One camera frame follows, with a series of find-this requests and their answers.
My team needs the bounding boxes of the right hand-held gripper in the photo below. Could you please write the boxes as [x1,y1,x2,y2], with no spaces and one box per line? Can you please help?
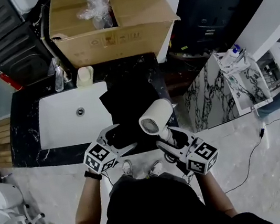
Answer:
[153,119,223,183]

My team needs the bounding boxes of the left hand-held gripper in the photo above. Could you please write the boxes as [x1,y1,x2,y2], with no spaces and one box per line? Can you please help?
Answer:
[78,121,142,177]

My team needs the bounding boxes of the white hair dryer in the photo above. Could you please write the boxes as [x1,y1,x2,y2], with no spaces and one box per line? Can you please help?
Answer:
[135,96,180,149]

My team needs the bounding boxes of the black cloth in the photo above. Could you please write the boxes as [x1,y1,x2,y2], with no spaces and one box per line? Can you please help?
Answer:
[97,77,174,152]

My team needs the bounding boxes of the person's right forearm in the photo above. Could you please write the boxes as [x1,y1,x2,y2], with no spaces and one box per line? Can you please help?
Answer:
[193,166,240,223]

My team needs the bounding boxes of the person's left forearm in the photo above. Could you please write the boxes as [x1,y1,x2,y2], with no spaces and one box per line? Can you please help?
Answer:
[67,174,109,224]

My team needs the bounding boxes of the person's left white shoe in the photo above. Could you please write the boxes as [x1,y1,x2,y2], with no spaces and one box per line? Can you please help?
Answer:
[120,158,135,178]

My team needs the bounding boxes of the person's white shoe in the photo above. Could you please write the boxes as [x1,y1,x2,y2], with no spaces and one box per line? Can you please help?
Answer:
[146,159,165,178]
[120,158,135,178]

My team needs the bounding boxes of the person's right white shoe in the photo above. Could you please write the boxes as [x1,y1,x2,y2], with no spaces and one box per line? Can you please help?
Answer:
[146,159,165,178]

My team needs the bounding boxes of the person's dark trousers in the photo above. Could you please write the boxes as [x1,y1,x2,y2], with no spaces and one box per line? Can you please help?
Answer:
[105,164,193,200]

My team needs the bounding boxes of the black wristband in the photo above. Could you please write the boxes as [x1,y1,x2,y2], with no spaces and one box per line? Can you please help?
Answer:
[83,167,104,183]

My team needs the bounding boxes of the white sink basin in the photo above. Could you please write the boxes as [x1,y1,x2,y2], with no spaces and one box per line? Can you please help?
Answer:
[31,80,117,152]

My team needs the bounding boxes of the white marble vanity cabinet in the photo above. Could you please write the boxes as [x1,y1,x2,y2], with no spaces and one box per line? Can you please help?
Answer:
[175,44,277,134]

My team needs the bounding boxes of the person's black shirt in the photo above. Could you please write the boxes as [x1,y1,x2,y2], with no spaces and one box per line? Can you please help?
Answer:
[46,158,276,224]

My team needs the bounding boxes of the chrome faucet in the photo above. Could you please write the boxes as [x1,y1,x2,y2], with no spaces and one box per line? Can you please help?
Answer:
[45,55,73,94]

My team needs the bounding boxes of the large cardboard box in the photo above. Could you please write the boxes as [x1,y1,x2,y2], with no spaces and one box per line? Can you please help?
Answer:
[42,0,187,73]

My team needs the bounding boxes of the white bottle with blue cap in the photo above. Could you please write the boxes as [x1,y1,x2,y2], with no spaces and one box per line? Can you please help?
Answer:
[220,43,246,66]

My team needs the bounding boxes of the wooden slat stack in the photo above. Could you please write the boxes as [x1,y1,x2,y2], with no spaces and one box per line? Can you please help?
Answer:
[0,117,19,170]

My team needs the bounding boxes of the red fire extinguisher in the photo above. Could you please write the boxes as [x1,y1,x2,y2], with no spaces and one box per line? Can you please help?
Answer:
[0,68,25,94]

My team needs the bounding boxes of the white rounded appliance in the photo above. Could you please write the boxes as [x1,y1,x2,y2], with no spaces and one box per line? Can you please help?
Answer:
[0,177,26,213]

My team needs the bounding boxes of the clear plastic wrap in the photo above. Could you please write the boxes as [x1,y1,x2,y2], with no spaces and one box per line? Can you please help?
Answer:
[73,0,119,34]

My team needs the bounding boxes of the black cabinet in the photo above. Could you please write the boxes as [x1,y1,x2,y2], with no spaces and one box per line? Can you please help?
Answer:
[168,0,278,60]

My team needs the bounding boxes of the black floor cable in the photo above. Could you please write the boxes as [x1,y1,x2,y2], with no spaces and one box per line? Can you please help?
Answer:
[212,116,280,195]

